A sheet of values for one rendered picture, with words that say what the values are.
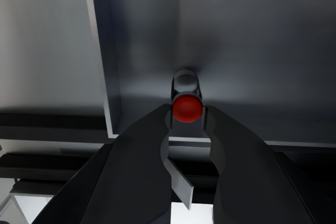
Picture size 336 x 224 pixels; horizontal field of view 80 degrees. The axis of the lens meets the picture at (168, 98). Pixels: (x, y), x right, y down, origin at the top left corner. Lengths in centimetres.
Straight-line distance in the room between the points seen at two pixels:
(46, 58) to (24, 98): 5
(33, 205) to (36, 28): 21
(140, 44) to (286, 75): 12
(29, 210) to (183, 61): 25
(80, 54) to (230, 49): 13
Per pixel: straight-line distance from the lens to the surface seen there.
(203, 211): 31
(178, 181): 19
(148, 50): 17
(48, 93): 22
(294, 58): 19
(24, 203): 30
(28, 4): 20
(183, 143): 19
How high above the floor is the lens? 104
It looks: 61 degrees down
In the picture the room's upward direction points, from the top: 174 degrees counter-clockwise
